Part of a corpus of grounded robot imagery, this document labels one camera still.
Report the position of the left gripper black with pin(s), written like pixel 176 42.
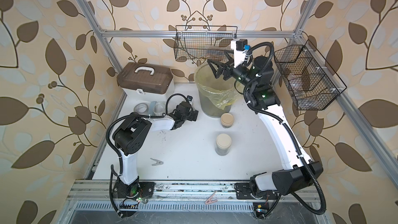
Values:
pixel 192 117

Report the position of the yellow trash bag liner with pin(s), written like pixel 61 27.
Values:
pixel 220 93

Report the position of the grey clip on table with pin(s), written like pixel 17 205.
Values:
pixel 156 162

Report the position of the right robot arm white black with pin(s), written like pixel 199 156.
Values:
pixel 251 66

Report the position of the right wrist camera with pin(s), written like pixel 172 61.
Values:
pixel 240 48

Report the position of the right wire basket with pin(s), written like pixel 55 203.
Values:
pixel 302 61

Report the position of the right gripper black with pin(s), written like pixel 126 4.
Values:
pixel 230 68

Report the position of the jar with beige lid back-right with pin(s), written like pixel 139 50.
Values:
pixel 227 120

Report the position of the pink clip on rail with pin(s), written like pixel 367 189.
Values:
pixel 211 199

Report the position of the plastic bag in right basket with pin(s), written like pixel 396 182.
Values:
pixel 309 93

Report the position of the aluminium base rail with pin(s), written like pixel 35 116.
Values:
pixel 177 196

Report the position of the mesh trash bin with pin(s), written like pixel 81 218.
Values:
pixel 209 109

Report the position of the clear jar with tea leaves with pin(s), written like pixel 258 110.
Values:
pixel 159 108

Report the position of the jar with beige lid front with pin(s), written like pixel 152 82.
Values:
pixel 223 144

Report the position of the back wire basket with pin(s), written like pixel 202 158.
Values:
pixel 190 38

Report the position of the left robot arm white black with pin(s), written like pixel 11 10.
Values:
pixel 126 137

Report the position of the tape roll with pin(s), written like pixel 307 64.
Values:
pixel 141 109

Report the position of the brown lidded storage box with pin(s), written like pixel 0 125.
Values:
pixel 146 82

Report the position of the wire basket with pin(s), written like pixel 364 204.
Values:
pixel 190 38
pixel 302 61

